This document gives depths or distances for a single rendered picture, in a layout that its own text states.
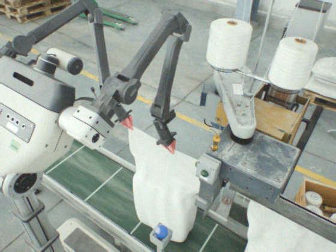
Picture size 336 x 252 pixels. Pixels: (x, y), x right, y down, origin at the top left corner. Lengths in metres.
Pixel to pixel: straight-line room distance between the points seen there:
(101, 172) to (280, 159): 1.50
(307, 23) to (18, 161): 1.18
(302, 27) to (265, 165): 0.56
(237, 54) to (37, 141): 0.80
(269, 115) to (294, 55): 0.34
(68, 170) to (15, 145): 1.25
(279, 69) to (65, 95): 0.76
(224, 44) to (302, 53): 0.27
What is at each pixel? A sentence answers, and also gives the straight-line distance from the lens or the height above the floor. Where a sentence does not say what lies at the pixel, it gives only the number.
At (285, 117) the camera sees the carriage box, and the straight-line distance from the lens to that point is 1.34.
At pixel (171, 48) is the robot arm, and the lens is 1.24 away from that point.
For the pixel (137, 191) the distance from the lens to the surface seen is 1.74.
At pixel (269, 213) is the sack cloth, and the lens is 1.40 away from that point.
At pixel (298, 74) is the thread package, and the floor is 1.60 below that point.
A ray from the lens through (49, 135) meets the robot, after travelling 1.07.
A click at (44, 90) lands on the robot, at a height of 1.53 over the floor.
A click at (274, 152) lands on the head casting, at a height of 1.34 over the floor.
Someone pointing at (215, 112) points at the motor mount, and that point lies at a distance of 1.47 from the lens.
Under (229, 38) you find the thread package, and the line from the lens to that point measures 1.13.
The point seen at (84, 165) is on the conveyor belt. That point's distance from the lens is 2.36.
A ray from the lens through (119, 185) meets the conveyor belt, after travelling 2.19.
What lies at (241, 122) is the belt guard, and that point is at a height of 1.42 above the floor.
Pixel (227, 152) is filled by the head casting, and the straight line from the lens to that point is 1.09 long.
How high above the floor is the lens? 2.08
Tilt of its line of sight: 40 degrees down
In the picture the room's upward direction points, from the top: 3 degrees clockwise
